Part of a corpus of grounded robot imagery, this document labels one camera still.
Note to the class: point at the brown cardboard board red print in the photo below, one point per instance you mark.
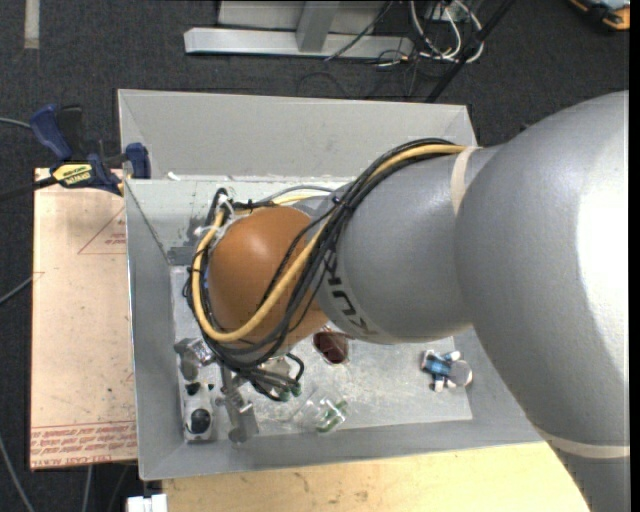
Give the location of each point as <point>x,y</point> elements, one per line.
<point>80,310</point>

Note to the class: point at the clear glass with green marks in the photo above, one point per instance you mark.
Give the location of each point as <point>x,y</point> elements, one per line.
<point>326,411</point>

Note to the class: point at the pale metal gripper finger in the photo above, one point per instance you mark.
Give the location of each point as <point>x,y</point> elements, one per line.
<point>244,422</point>
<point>190,352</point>

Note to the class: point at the brown sunglasses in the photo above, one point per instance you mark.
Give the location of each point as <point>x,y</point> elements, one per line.
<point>331,346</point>

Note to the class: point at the black and white toy cow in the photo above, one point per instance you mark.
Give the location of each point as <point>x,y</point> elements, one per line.
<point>199,417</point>

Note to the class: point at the grey metal bin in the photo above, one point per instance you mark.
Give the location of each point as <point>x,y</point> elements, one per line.
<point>280,140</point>

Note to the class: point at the blue and white toy figure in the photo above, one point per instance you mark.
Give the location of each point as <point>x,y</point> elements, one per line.
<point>442,367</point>

